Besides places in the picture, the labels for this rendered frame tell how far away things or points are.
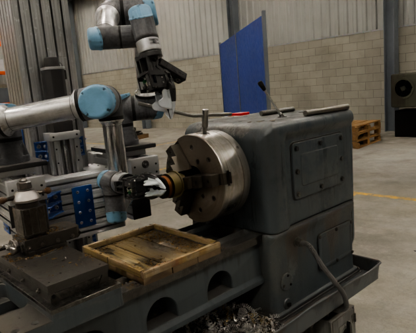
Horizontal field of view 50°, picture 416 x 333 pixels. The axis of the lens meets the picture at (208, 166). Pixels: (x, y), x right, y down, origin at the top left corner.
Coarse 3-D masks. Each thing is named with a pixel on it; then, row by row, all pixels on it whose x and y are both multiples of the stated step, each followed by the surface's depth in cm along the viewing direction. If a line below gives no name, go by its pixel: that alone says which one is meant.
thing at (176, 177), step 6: (162, 174) 151; (168, 174) 149; (174, 174) 149; (180, 174) 152; (162, 180) 147; (168, 180) 147; (174, 180) 148; (180, 180) 149; (168, 186) 146; (174, 186) 147; (180, 186) 149; (168, 192) 146; (174, 192) 148; (180, 192) 150; (162, 198) 149
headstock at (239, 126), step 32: (192, 128) 180; (224, 128) 167; (256, 128) 156; (288, 128) 158; (320, 128) 172; (256, 160) 156; (288, 160) 162; (320, 160) 174; (352, 160) 193; (256, 192) 158; (288, 192) 163; (320, 192) 177; (352, 192) 194; (256, 224) 161; (288, 224) 161
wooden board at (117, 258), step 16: (112, 240) 157; (128, 240) 158; (144, 240) 157; (160, 240) 155; (176, 240) 154; (192, 240) 152; (208, 240) 146; (96, 256) 143; (112, 256) 144; (128, 256) 143; (144, 256) 142; (160, 256) 140; (176, 256) 139; (192, 256) 136; (208, 256) 141; (128, 272) 130; (144, 272) 124; (160, 272) 128
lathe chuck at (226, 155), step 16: (192, 144) 155; (208, 144) 149; (224, 144) 152; (192, 160) 157; (208, 160) 151; (224, 160) 148; (240, 176) 151; (208, 192) 154; (224, 192) 148; (240, 192) 153; (192, 208) 161; (208, 208) 155; (224, 208) 151
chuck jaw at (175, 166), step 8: (176, 144) 160; (168, 152) 159; (176, 152) 158; (168, 160) 157; (176, 160) 156; (184, 160) 158; (168, 168) 154; (176, 168) 154; (184, 168) 156; (192, 168) 159
